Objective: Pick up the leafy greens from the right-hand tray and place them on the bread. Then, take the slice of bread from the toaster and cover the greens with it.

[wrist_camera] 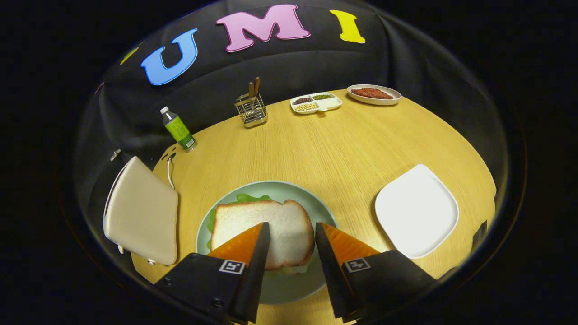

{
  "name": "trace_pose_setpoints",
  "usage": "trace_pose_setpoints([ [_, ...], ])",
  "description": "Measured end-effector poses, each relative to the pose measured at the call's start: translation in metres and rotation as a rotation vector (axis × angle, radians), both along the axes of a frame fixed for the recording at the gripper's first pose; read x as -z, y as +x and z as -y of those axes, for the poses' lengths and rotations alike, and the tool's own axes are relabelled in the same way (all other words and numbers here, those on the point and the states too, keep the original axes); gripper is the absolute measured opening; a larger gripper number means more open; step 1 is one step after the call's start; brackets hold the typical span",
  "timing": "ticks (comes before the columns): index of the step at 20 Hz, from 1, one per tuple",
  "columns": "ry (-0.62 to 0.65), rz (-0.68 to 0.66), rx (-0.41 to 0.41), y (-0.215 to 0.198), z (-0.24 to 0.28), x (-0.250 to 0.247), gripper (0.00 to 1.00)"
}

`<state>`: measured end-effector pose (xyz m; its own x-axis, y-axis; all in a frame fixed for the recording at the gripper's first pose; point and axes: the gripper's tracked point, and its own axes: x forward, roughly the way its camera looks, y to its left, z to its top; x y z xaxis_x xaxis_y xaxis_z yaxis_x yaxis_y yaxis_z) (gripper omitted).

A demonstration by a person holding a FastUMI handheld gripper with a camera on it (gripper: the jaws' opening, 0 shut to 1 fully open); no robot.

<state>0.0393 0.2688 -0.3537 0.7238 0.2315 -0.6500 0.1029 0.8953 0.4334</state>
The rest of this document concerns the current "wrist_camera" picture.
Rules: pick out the green lettuce leaf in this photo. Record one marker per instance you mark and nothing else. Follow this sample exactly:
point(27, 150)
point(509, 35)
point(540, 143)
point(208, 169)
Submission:
point(246, 197)

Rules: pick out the white toaster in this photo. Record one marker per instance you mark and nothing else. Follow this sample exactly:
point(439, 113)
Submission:
point(140, 212)

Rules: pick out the green drink bottle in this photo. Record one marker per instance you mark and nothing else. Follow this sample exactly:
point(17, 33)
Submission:
point(178, 129)

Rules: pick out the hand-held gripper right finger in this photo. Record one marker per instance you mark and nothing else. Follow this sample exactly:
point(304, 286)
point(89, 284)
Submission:
point(327, 280)

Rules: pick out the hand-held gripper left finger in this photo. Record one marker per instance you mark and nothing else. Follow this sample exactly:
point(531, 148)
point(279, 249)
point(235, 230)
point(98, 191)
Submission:
point(255, 280)

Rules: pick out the white bread slice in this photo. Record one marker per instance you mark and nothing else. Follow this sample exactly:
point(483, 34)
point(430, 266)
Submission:
point(271, 225)

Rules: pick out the small white round plate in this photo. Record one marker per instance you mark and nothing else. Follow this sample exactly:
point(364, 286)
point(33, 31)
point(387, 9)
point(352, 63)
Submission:
point(379, 101)

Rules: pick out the black backdrop cloth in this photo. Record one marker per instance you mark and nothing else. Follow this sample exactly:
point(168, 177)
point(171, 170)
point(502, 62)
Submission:
point(271, 67)

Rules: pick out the red meat slices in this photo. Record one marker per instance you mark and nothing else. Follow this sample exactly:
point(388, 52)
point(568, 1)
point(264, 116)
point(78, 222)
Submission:
point(372, 93)

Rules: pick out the pale green round plate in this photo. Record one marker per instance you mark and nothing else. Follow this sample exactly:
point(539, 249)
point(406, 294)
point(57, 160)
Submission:
point(289, 192)

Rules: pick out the white square plate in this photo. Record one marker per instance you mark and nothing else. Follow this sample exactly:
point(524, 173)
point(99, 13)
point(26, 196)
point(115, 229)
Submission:
point(415, 212)

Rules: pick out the metal cloth clip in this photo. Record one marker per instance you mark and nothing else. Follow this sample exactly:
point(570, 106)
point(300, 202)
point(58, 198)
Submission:
point(115, 155)

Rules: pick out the white divided dish with beans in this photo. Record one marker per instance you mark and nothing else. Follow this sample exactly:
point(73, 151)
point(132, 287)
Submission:
point(332, 104)

